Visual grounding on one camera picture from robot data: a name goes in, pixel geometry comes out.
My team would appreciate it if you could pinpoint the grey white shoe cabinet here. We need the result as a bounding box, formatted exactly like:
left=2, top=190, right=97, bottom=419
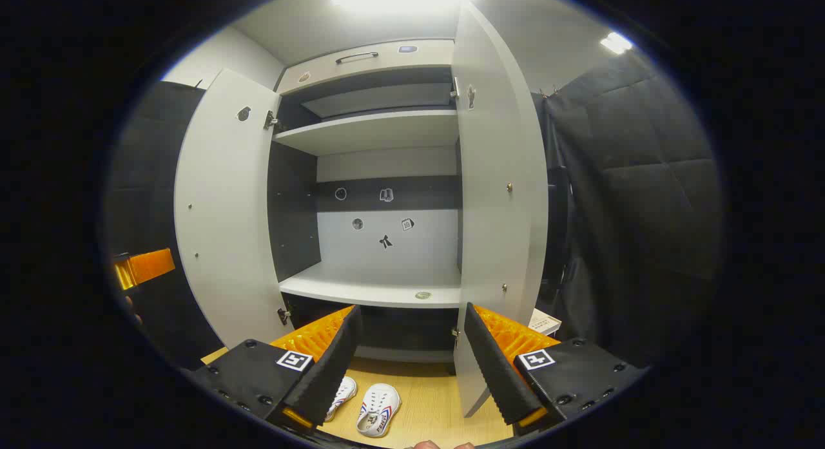
left=267, top=39, right=465, bottom=376

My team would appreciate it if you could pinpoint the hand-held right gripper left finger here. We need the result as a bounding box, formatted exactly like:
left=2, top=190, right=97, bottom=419
left=187, top=304, right=364, bottom=434

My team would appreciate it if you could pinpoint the white book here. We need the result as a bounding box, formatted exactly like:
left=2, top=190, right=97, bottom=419
left=529, top=309, right=563, bottom=337

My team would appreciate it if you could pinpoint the white shoe cabinet door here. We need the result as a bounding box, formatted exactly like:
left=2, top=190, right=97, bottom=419
left=174, top=68, right=294, bottom=350
left=451, top=1, right=550, bottom=419

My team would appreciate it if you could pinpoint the grey cabinet drawer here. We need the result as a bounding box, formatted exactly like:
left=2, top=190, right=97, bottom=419
left=277, top=39, right=456, bottom=97

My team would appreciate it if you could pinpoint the black backdrop cloth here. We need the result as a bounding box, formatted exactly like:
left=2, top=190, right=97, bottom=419
left=103, top=46, right=724, bottom=372

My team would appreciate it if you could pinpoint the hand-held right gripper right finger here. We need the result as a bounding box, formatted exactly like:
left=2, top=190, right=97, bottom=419
left=464, top=302, right=648, bottom=437

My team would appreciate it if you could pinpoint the white striped canvas shoe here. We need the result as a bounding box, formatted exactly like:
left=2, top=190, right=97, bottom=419
left=356, top=383, right=402, bottom=438
left=324, top=376, right=358, bottom=423

